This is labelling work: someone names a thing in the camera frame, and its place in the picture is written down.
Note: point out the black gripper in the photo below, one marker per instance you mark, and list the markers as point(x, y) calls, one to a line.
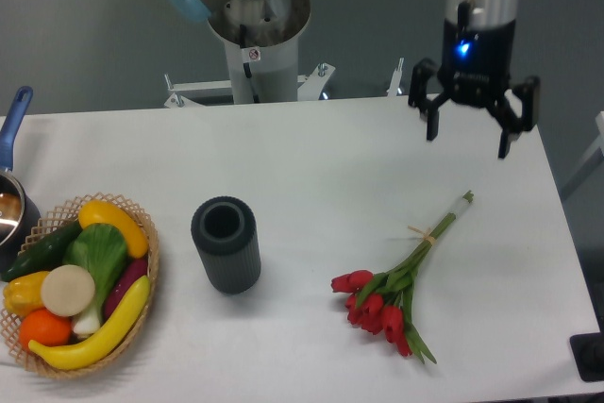
point(476, 68)

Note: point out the red tulip bouquet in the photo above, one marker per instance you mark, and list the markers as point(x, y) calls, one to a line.
point(381, 303)

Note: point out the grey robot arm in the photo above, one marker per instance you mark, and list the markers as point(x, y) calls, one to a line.
point(516, 111)

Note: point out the white furniture leg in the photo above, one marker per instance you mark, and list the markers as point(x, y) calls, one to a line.
point(591, 158)

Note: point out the dark grey ribbed vase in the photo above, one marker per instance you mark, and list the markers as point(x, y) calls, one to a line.
point(224, 232)

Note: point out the black device at edge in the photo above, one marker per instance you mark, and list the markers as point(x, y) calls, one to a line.
point(587, 351)

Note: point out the purple eggplant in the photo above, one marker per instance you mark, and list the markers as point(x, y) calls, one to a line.
point(136, 269)

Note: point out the yellow squash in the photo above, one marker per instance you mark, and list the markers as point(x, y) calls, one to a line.
point(104, 212)

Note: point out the green bok choy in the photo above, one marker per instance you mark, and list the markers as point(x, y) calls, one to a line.
point(101, 250)

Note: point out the woven wicker basket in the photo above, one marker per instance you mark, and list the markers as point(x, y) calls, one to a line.
point(60, 216)

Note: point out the beige round disc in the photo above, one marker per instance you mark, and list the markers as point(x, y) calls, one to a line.
point(67, 290)

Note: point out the green cucumber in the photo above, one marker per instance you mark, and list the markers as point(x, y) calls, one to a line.
point(44, 255)

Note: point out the yellow banana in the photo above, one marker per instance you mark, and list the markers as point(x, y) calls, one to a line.
point(105, 339)

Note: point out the orange fruit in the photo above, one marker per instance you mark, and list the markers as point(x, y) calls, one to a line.
point(46, 328)

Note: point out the yellow bell pepper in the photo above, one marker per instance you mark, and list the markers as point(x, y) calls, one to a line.
point(24, 294)

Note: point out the white metal base frame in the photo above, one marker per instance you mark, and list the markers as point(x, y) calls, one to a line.
point(313, 87)

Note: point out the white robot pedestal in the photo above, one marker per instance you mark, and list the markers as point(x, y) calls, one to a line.
point(261, 38)

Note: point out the blue handled saucepan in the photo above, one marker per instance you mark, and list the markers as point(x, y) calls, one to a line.
point(19, 214)

